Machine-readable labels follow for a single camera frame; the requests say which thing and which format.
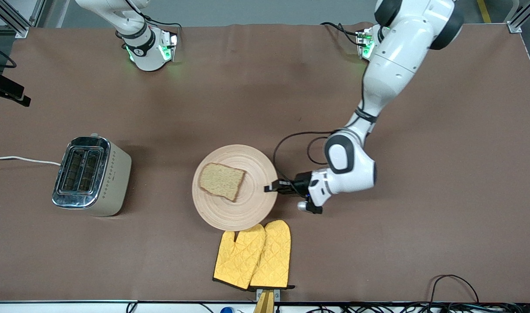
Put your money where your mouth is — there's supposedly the brown table cover mat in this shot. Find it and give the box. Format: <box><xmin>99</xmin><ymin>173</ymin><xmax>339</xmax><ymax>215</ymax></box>
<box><xmin>0</xmin><ymin>23</ymin><xmax>530</xmax><ymax>303</ymax></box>

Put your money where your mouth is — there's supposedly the yellow quilted oven mitt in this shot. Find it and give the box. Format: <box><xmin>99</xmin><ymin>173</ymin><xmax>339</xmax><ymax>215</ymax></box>
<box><xmin>213</xmin><ymin>224</ymin><xmax>266</xmax><ymax>290</ymax></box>
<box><xmin>249</xmin><ymin>220</ymin><xmax>296</xmax><ymax>290</ymax></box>

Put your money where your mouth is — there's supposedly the brown bread slice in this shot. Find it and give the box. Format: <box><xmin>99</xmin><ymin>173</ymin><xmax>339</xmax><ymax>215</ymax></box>
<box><xmin>199</xmin><ymin>163</ymin><xmax>247</xmax><ymax>202</ymax></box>

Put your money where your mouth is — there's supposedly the round wooden plate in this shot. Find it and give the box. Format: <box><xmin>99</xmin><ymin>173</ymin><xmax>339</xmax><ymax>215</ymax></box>
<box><xmin>192</xmin><ymin>144</ymin><xmax>278</xmax><ymax>231</ymax></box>

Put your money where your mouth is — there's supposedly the black cable bundle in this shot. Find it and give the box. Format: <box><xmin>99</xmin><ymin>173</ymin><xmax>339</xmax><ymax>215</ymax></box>
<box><xmin>308</xmin><ymin>302</ymin><xmax>530</xmax><ymax>313</ymax></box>

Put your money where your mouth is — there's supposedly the black left arm base cable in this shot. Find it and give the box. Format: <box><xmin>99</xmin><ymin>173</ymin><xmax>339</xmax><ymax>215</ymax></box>
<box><xmin>321</xmin><ymin>22</ymin><xmax>363</xmax><ymax>47</ymax></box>

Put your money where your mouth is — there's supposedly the chrome and cream toaster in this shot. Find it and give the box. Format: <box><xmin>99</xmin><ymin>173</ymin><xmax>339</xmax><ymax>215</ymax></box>
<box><xmin>52</xmin><ymin>133</ymin><xmax>132</xmax><ymax>217</ymax></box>

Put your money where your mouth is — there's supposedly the small metal bracket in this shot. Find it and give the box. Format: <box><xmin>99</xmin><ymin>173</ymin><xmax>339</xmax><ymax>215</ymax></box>
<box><xmin>255</xmin><ymin>289</ymin><xmax>281</xmax><ymax>303</ymax></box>

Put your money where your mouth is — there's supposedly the aluminium frame post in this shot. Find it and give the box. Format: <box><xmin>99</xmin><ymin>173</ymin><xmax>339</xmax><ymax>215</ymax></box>
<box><xmin>506</xmin><ymin>0</ymin><xmax>530</xmax><ymax>34</ymax></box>
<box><xmin>0</xmin><ymin>0</ymin><xmax>46</xmax><ymax>39</ymax></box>

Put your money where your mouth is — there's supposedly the looped black cable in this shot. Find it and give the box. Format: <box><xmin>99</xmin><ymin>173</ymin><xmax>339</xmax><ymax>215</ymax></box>
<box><xmin>429</xmin><ymin>274</ymin><xmax>480</xmax><ymax>305</ymax></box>

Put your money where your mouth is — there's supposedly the white toaster power cord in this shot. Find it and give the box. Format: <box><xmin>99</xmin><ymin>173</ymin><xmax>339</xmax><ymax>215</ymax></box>
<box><xmin>0</xmin><ymin>155</ymin><xmax>61</xmax><ymax>166</ymax></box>

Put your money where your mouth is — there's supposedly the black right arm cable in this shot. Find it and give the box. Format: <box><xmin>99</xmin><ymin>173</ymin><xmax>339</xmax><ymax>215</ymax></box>
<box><xmin>125</xmin><ymin>0</ymin><xmax>183</xmax><ymax>40</ymax></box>

